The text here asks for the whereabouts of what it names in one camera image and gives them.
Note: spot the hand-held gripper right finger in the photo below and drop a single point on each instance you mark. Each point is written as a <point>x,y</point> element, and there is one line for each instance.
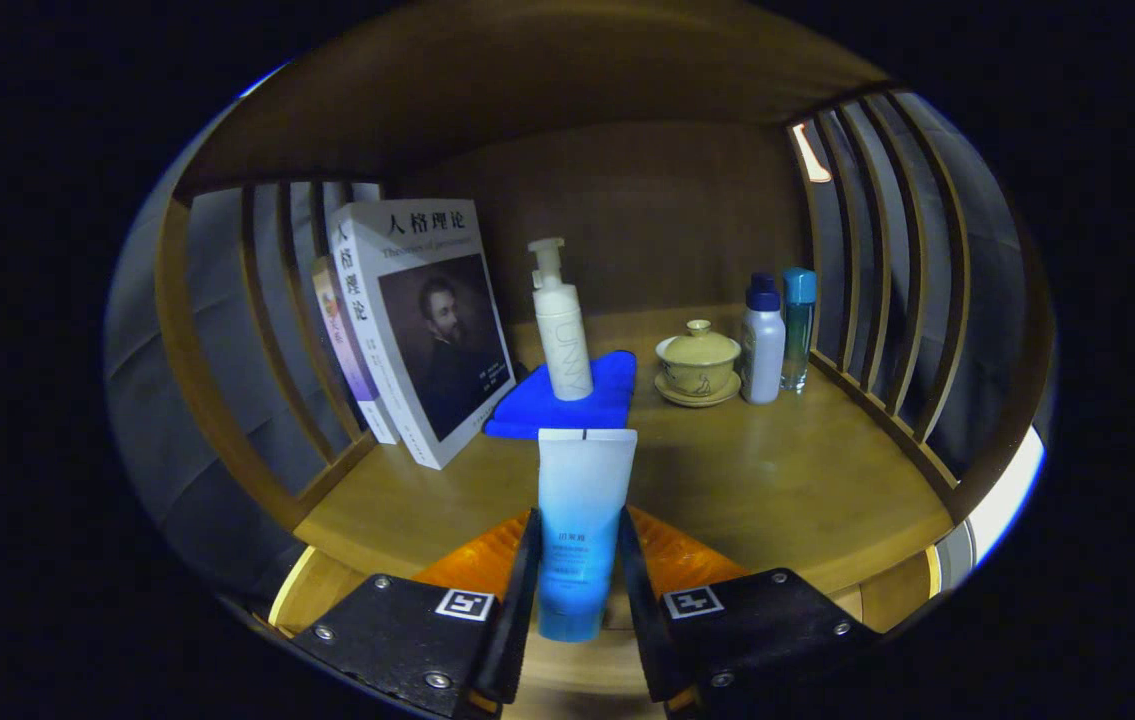
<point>637,620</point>

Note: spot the thick white portrait book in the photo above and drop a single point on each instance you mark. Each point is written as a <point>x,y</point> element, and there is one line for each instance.
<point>427,330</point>

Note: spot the white pump bottle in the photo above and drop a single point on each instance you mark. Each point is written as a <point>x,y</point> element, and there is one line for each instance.
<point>562,350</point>

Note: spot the white bottle with blue cap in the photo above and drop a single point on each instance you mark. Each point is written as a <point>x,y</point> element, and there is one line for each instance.
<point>763,350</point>

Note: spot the yellow lidded tea bowl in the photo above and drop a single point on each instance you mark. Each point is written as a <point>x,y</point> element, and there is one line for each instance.
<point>697,365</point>

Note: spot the wooden cabinet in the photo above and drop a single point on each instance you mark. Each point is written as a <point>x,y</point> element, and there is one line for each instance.
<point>647,220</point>

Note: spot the thin purple book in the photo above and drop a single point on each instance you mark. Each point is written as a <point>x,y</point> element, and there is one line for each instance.
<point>342,350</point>

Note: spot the blue folded cloth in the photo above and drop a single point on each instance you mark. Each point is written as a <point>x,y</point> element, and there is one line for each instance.
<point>607,390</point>

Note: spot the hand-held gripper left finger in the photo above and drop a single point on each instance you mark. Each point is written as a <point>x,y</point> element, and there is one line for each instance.
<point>519,620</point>

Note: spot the wooden countertop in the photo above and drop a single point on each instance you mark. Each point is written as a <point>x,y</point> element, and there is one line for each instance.
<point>777,470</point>

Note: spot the yellow ceramic saucer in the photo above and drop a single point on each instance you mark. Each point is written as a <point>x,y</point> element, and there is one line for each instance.
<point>697,401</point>

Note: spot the teal glass bottle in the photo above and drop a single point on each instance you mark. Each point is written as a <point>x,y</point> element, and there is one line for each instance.
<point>799,330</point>

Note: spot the blue and white tube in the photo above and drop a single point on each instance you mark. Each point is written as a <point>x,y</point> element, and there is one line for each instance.
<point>582,500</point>

